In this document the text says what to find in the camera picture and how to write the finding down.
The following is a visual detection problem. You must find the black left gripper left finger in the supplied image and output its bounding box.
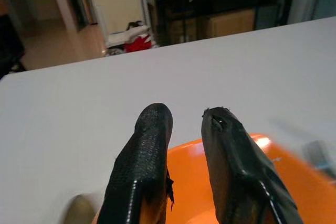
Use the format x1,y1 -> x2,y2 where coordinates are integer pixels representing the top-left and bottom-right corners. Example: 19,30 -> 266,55
97,103 -> 175,224

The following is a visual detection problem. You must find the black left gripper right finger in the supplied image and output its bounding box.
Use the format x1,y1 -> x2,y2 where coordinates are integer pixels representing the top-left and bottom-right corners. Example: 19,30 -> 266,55
201,106 -> 305,224

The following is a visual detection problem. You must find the orange plastic bowl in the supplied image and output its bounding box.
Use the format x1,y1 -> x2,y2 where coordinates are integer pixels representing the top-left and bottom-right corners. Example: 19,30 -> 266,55
92,132 -> 336,224

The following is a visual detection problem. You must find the tan round object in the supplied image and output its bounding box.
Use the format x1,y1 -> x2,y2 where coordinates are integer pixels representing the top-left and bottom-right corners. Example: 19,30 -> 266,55
61,194 -> 97,224

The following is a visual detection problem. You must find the red cloth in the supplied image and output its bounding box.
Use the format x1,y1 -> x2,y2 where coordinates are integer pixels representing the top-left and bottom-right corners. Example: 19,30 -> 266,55
123,35 -> 159,53

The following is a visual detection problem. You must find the brown cardboard box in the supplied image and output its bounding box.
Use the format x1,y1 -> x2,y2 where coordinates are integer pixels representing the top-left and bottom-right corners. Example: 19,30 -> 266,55
202,8 -> 257,39

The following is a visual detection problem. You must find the black shelf unit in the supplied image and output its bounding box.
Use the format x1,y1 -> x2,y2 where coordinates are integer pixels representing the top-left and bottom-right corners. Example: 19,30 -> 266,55
146,0 -> 297,47

